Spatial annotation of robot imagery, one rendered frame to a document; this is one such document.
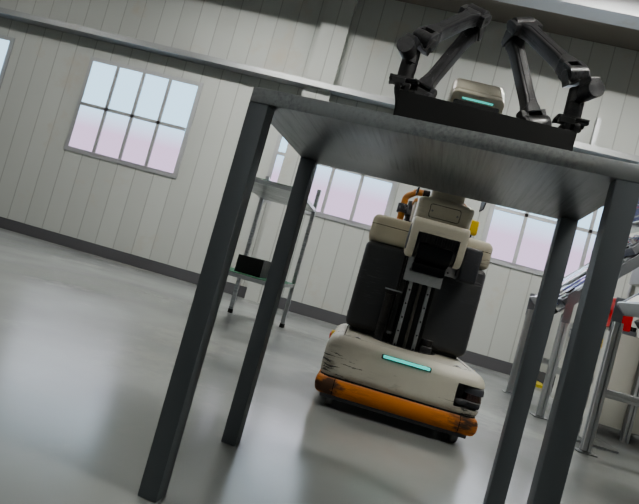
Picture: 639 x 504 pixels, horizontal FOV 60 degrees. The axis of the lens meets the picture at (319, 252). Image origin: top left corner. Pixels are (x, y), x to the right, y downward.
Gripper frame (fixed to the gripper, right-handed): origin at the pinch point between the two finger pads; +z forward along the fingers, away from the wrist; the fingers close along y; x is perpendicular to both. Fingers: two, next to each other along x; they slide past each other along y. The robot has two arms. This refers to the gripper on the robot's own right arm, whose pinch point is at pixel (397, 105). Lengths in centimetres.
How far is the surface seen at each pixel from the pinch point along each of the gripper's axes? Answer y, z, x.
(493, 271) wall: 129, 4, 391
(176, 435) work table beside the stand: -20, 100, -81
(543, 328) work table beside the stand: 49, 61, -50
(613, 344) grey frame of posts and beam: 127, 54, 91
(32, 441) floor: -51, 113, -73
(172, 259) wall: -203, 84, 403
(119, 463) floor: -33, 112, -70
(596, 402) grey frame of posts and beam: 126, 83, 91
